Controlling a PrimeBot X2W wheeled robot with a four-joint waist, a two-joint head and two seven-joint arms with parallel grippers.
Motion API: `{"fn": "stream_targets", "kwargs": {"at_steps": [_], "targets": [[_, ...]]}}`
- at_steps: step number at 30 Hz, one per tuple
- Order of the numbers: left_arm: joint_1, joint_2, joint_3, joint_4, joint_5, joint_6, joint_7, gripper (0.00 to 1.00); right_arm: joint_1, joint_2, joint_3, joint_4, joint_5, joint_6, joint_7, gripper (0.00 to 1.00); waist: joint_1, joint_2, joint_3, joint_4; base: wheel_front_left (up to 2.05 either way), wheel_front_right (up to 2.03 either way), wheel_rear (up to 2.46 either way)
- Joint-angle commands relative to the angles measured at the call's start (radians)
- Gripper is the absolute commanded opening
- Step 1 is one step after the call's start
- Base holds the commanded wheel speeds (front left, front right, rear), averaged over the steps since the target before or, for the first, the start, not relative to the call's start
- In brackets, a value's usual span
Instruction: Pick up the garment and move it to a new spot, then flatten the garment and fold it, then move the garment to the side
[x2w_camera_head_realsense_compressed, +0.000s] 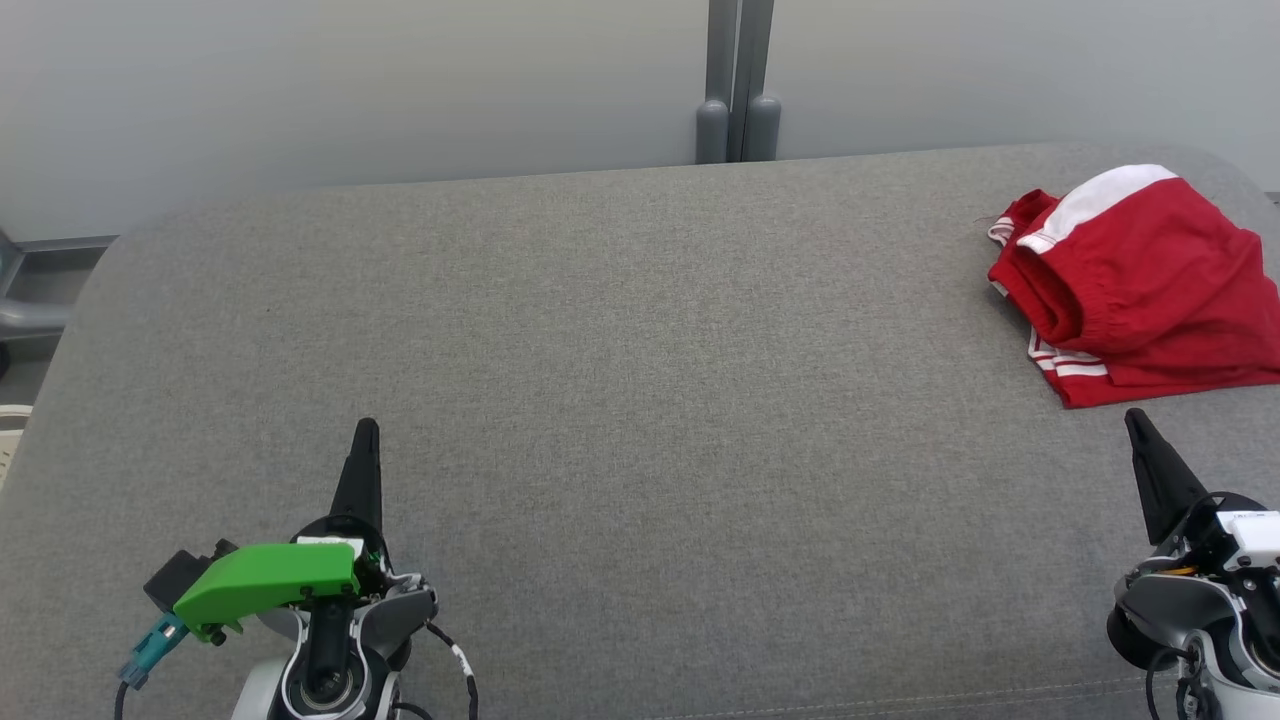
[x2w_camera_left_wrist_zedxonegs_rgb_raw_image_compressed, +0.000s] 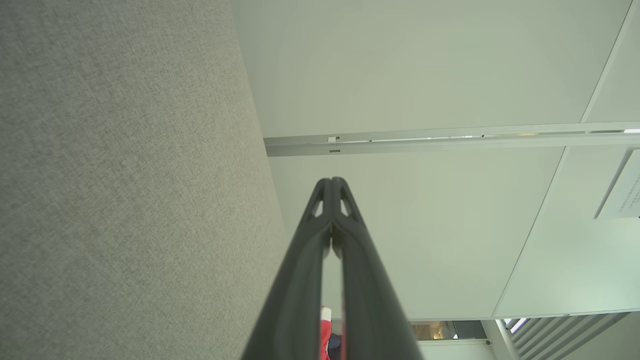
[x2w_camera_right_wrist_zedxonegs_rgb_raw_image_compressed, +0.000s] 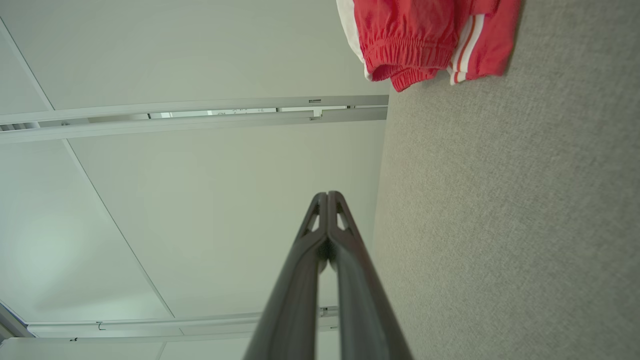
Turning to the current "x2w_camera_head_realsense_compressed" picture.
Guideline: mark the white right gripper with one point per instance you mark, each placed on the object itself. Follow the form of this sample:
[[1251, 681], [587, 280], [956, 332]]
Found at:
[[1235, 545]]

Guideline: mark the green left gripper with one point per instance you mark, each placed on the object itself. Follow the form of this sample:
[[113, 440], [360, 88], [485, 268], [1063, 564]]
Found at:
[[270, 575]]

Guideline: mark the red basketball jersey number 23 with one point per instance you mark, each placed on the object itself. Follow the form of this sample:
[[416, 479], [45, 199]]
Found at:
[[1150, 385]]

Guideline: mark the red shorts with white stripe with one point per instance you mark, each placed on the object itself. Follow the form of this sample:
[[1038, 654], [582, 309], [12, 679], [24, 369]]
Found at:
[[1170, 270]]

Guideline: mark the white plastic laundry basket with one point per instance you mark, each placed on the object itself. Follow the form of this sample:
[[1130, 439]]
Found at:
[[12, 445]]

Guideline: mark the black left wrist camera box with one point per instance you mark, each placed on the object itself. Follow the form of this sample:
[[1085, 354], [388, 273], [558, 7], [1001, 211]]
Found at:
[[180, 575]]

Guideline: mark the grey metal frame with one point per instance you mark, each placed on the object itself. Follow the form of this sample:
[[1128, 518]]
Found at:
[[40, 315]]

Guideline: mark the grey partition post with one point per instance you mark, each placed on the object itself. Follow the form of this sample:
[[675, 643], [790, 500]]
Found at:
[[738, 80]]

